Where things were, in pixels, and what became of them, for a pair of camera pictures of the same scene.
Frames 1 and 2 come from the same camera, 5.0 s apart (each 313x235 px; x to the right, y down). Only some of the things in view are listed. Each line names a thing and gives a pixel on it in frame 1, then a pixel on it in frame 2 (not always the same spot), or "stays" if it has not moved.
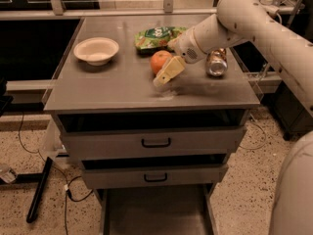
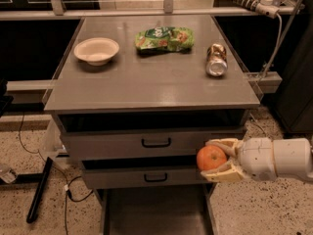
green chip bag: x=154 y=39 stays
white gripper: x=185 y=47 → x=256 y=159
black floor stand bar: x=33 y=209 stays
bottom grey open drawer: x=186 y=210 stays
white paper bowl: x=96 y=50 stays
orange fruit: x=158 y=60 → x=209 y=158
